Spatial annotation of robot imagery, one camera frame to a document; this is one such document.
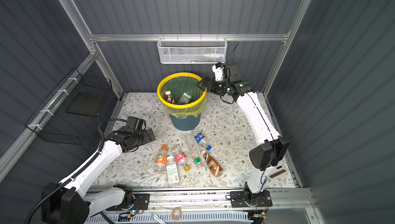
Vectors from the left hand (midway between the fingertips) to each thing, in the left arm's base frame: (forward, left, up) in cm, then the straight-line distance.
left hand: (146, 138), depth 83 cm
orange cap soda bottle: (-11, -7, -9) cm, 16 cm away
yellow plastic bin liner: (+30, -18, +2) cm, 35 cm away
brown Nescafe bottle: (+20, -12, +10) cm, 26 cm away
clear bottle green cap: (-1, -25, -13) cm, 28 cm away
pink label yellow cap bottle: (-10, -18, -7) cm, 22 cm away
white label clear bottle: (-17, -14, -9) cm, 23 cm away
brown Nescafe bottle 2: (-17, -37, -6) cm, 41 cm away
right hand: (+14, -33, +23) cm, 42 cm away
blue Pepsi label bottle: (+2, -29, -7) cm, 30 cm away
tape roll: (-34, -15, -12) cm, 39 cm away
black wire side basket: (+6, +34, +17) cm, 38 cm away
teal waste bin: (+14, -22, -8) cm, 28 cm away
